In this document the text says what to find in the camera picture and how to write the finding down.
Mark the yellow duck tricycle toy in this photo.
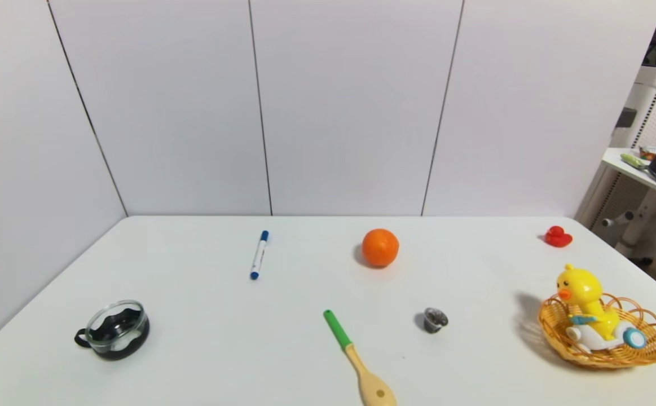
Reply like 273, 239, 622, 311
556, 263, 648, 351

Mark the yellow wicker basket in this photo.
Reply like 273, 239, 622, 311
539, 292, 656, 370

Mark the orange fruit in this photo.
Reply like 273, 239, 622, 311
361, 228, 400, 268

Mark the blue and white marker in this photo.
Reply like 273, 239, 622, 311
249, 230, 270, 281

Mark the small silver capsule cup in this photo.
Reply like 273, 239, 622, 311
423, 307, 449, 334

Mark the small red rubber duck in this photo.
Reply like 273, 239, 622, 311
544, 226, 573, 248

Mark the glass cup with black holder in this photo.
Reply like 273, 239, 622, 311
74, 299, 151, 361

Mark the wooden spoon with green handle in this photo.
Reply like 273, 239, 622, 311
323, 309, 397, 406

